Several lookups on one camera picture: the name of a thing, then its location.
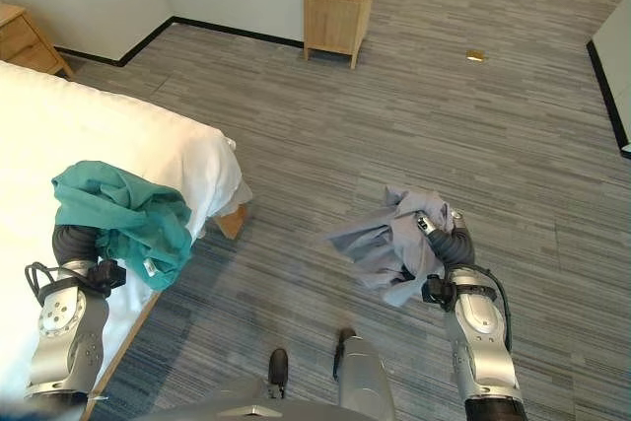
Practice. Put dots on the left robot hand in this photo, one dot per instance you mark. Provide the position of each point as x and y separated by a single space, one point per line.
74 241

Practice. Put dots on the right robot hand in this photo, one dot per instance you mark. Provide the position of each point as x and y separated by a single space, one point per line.
451 246

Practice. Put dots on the teal garment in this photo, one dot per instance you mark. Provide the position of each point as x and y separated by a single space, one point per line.
125 226

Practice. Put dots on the grey garment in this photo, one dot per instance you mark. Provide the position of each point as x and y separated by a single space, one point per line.
389 243

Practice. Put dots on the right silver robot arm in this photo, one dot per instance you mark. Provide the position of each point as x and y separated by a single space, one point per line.
480 337

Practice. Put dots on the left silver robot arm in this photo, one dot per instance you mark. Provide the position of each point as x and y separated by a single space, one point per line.
64 332

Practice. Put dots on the bed with white sheet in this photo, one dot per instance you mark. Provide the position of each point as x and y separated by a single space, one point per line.
89 155

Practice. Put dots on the small gold floor object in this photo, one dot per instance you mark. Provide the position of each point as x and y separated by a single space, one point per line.
475 55

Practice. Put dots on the silver robot legs and body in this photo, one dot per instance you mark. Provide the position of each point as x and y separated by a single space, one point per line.
305 381

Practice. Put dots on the wooden drawer nightstand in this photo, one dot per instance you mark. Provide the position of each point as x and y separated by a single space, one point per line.
27 41

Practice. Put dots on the light wooden side table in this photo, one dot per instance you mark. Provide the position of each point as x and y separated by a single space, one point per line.
335 19

